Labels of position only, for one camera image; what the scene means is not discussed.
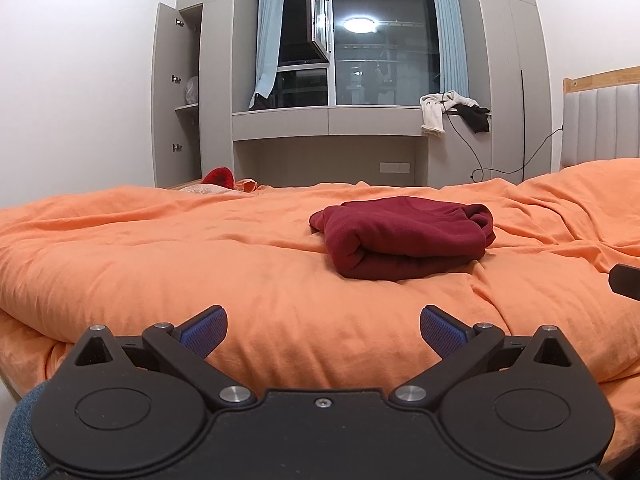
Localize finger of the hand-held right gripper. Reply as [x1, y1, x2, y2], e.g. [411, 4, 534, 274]
[608, 263, 640, 304]

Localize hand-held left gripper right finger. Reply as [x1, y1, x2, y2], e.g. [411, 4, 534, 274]
[388, 305, 577, 409]

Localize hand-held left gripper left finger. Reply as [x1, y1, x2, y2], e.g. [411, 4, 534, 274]
[67, 304, 256, 409]

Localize dark red sweater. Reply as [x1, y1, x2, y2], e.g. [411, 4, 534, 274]
[309, 196, 496, 281]

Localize orange duvet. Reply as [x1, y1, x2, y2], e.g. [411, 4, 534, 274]
[0, 157, 640, 467]

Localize red plush item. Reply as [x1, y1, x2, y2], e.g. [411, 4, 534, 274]
[202, 167, 236, 189]

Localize grey padded wooden headboard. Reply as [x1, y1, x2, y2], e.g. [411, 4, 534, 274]
[559, 66, 640, 170]

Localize person's denim-clad leg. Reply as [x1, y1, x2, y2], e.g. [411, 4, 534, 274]
[0, 382, 52, 480]

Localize white garment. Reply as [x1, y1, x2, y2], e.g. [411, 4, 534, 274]
[418, 90, 474, 139]

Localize black garment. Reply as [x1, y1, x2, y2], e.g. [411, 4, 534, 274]
[457, 104, 492, 135]

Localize open grey wardrobe door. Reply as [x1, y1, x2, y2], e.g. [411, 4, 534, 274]
[152, 2, 204, 189]

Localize grey built-in wardrobe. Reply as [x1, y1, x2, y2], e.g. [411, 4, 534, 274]
[152, 0, 554, 189]

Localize large glass window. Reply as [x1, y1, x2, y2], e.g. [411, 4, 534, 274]
[277, 0, 444, 109]

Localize light blue curtain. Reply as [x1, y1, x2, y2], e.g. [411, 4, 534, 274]
[427, 0, 471, 99]
[248, 0, 287, 110]

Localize open window sash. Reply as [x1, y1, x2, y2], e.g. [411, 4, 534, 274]
[303, 0, 332, 64]

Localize black cable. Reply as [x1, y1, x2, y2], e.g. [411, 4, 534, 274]
[442, 114, 565, 184]

